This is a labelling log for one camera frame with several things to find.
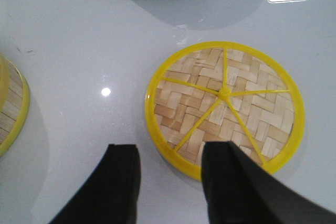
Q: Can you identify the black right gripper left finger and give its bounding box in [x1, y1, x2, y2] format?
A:
[51, 144, 141, 223]

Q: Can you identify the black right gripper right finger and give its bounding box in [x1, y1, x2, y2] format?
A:
[201, 142, 335, 223]

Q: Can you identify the bamboo steamer lid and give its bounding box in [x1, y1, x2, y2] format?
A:
[145, 41, 305, 180]

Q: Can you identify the right bamboo steamer drawer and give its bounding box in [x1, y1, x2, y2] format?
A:
[1, 55, 30, 155]

